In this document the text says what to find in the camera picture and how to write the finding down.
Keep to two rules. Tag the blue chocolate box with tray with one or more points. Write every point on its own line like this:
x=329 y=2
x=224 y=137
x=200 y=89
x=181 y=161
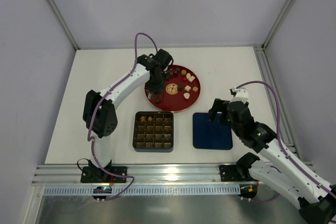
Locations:
x=156 y=136

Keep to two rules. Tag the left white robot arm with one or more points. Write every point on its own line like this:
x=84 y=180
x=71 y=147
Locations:
x=100 y=107

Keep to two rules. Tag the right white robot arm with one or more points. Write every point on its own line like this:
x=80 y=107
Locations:
x=274 y=164

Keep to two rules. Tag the slotted cable duct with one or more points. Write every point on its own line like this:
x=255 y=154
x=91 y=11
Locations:
x=143 y=190

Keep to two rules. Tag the round red tray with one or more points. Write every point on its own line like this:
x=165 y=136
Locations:
x=172 y=99

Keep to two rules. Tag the dark square chocolate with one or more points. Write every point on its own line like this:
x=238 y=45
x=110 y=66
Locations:
x=180 y=86

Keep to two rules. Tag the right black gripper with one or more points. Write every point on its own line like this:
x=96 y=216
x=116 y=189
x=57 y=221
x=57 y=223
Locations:
x=220 y=106

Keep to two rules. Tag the metal serving tongs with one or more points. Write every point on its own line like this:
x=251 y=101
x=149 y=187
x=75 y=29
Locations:
x=151 y=95

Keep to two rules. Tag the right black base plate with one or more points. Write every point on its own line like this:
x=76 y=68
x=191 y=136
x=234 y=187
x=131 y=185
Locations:
x=234 y=173

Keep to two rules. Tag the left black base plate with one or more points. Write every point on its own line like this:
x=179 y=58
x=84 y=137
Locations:
x=93 y=174

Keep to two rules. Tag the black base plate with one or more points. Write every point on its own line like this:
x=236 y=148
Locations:
x=234 y=173
x=93 y=174

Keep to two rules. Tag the blue box lid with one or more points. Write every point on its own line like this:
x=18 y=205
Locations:
x=211 y=135

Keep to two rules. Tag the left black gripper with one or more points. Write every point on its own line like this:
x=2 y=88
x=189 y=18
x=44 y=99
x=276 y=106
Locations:
x=154 y=87

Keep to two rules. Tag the white heart chocolate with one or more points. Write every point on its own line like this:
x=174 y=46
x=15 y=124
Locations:
x=187 y=95

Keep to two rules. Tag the aluminium front rail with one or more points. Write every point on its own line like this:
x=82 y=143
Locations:
x=144 y=174

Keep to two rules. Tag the white pyramid chocolate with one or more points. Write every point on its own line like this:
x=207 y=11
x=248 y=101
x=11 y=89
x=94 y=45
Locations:
x=187 y=88

